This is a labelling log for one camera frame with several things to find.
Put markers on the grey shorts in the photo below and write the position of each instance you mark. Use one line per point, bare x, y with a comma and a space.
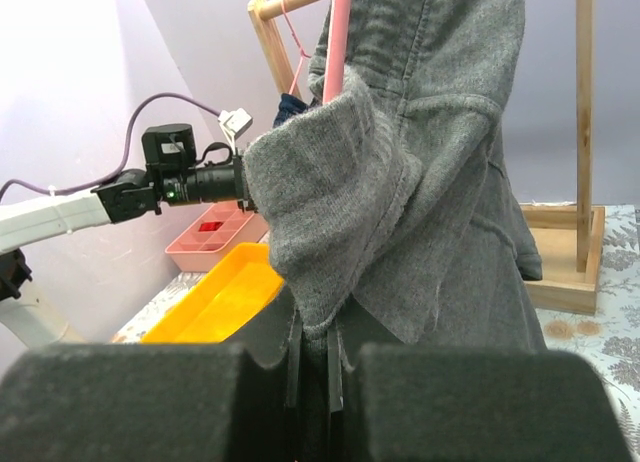
395, 195

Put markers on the red folded cloth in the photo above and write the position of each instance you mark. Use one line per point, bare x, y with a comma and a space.
211, 226

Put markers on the pink divided organizer box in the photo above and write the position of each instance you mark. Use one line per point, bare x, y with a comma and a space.
199, 252

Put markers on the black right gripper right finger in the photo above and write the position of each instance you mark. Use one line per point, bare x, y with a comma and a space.
394, 402

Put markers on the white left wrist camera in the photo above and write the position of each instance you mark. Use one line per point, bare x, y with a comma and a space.
234, 124

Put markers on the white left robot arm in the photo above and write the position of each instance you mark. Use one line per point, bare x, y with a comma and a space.
25, 311

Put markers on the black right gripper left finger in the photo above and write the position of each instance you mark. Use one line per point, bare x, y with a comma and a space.
156, 402

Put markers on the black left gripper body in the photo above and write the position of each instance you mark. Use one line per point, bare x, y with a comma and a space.
178, 176

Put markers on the yellow plastic tray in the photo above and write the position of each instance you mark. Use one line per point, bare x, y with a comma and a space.
227, 298

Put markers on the pink wire hanger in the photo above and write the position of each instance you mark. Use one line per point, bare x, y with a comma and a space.
336, 49

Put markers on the wooden clothes rack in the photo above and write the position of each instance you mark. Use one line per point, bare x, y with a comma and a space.
570, 238

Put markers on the navy blue shorts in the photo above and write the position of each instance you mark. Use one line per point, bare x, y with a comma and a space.
290, 106

